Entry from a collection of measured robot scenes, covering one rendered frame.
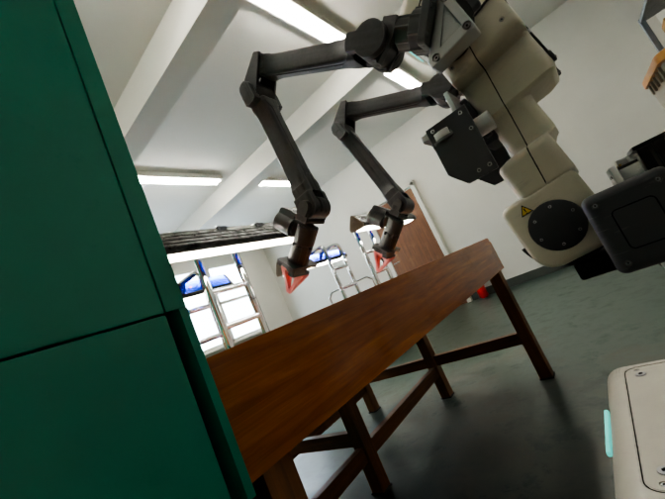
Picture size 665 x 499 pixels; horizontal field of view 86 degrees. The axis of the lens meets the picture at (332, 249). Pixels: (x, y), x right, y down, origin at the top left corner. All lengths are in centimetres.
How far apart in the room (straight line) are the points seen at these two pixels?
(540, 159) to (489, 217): 486
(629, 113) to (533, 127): 475
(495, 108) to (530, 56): 11
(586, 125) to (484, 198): 145
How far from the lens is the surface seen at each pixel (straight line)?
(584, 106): 566
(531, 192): 86
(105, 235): 54
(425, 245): 598
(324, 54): 97
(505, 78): 93
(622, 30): 586
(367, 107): 137
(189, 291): 162
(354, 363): 79
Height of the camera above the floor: 76
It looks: 9 degrees up
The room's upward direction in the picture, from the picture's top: 24 degrees counter-clockwise
